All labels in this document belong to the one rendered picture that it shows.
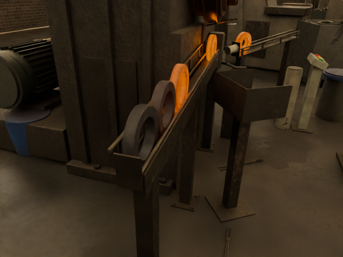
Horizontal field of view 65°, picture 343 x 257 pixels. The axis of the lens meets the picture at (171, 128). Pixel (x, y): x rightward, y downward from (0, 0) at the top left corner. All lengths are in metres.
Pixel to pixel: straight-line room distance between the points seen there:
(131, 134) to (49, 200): 1.08
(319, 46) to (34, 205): 3.30
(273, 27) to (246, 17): 0.41
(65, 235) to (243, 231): 0.85
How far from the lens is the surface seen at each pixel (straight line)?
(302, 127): 2.58
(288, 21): 4.29
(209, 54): 1.67
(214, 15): 1.59
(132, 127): 0.67
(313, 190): 1.85
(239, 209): 1.55
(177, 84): 0.97
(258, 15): 4.38
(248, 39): 2.22
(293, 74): 2.36
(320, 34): 3.71
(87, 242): 1.40
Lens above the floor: 1.03
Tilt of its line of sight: 27 degrees down
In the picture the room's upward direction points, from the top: 1 degrees clockwise
